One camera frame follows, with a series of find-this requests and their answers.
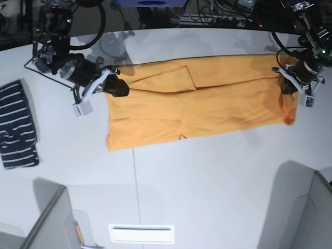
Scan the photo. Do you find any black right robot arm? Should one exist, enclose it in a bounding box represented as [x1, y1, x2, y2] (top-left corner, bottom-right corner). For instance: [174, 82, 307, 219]
[30, 1, 129, 103]

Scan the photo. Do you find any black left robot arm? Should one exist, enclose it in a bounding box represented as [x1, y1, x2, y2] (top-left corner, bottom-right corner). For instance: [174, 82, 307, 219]
[271, 1, 331, 96]

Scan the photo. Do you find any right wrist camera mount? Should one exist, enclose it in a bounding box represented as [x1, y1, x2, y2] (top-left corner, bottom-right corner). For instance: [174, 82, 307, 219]
[73, 67, 120, 117]

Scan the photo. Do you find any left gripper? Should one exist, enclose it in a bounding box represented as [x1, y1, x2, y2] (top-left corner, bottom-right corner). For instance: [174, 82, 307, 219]
[279, 49, 331, 95]

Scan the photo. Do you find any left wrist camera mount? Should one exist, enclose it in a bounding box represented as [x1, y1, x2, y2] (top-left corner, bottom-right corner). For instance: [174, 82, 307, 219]
[272, 67, 325, 108]

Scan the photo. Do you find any navy white striped cloth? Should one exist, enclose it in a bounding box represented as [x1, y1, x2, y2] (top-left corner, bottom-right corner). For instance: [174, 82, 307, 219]
[0, 80, 39, 169]

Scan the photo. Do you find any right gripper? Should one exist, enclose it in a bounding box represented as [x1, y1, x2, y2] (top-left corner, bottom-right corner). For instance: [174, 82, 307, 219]
[32, 33, 130, 97]

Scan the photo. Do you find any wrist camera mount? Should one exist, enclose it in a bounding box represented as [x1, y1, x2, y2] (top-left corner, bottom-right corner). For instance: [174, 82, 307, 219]
[73, 67, 120, 117]
[272, 67, 325, 108]

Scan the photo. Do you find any yellow T-shirt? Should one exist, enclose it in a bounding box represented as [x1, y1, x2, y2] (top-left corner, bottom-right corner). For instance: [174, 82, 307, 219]
[106, 54, 298, 151]

